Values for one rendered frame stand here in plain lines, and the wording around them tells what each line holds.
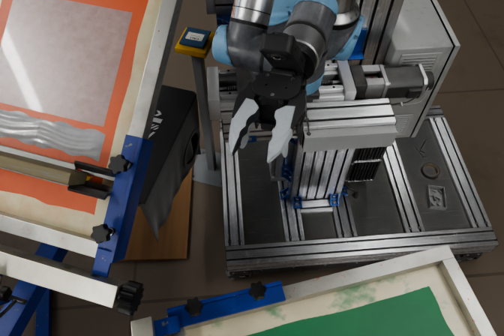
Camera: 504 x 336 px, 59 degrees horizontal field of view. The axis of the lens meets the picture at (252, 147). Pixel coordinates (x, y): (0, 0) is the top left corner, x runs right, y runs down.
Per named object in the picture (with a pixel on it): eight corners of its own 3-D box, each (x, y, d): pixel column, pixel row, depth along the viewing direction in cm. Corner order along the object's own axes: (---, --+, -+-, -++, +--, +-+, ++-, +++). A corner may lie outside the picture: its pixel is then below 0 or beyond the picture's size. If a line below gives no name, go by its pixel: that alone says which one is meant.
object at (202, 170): (201, 148, 264) (179, 16, 186) (236, 157, 261) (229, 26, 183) (187, 179, 252) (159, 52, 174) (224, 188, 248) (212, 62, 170)
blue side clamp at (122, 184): (136, 136, 112) (124, 133, 105) (154, 141, 111) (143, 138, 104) (106, 253, 111) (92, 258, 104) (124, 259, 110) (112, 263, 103)
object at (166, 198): (186, 148, 192) (174, 91, 163) (205, 152, 191) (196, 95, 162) (142, 244, 167) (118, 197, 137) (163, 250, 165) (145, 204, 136)
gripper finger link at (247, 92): (253, 132, 63) (282, 91, 67) (251, 124, 61) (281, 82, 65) (225, 121, 64) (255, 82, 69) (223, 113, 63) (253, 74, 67)
